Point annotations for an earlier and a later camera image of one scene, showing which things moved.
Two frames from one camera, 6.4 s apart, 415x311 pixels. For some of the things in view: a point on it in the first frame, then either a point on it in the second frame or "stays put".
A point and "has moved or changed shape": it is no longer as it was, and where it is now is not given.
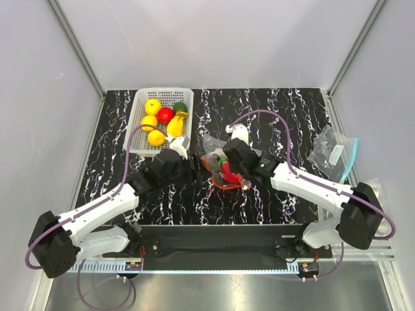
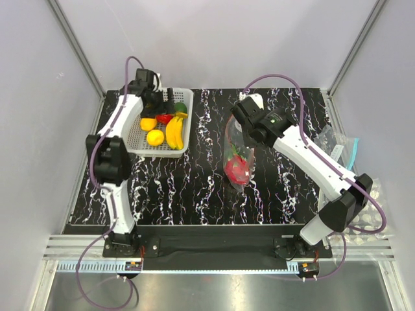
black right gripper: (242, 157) to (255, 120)
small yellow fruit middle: (155, 137) stays put
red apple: (165, 115) stays put
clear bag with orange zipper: (222, 173) has moved or changed shape
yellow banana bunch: (175, 126) stays put
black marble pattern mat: (304, 111) stays put
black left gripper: (193, 175) to (164, 107)
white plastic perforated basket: (140, 144) stays put
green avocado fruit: (179, 106) stays put
